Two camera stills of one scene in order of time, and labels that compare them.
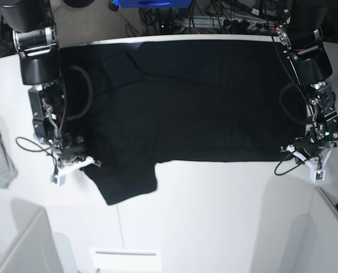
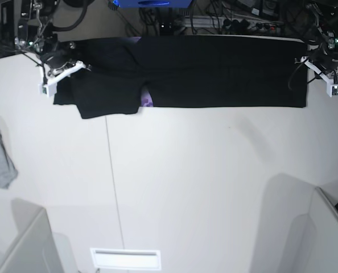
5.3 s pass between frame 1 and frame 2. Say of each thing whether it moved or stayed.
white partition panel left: stayed
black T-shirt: moved
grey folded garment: stayed
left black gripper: moved
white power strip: stayed
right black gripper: moved
